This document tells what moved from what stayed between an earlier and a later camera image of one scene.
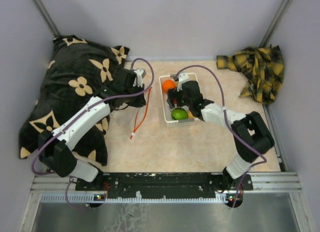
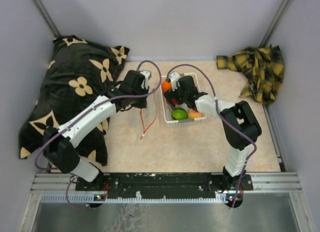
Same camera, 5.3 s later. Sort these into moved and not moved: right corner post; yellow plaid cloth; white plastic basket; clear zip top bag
Moved: clear zip top bag
Not moved: right corner post; white plastic basket; yellow plaid cloth
